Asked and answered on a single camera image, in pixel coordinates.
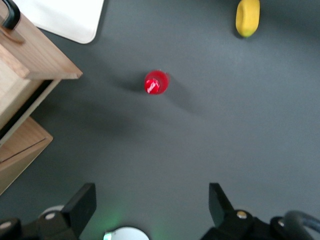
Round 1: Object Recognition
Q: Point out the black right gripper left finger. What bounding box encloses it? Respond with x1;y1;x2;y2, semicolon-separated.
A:
61;182;97;237

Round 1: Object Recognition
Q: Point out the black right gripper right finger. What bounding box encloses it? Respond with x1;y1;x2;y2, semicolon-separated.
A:
208;182;237;230

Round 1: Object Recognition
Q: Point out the wooden drawer with long handle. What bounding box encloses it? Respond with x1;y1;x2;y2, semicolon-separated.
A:
0;0;84;148

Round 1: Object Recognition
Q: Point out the long black metal drawer handle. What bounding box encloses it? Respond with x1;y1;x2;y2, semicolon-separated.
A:
0;0;21;31

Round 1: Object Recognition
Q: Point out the wooden drawer cabinet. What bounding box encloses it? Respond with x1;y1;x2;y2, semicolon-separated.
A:
0;116;54;196

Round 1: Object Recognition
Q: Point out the red cola bottle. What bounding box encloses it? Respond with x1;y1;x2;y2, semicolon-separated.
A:
143;69;171;96

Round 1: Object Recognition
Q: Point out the white rectangular tray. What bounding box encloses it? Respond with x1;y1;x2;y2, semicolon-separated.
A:
12;0;106;45

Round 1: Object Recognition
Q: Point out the yellow lemon toy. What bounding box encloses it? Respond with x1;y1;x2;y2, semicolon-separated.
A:
235;0;261;39

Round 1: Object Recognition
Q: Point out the dark right wrist cable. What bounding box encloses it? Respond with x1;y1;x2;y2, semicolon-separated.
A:
283;210;320;236

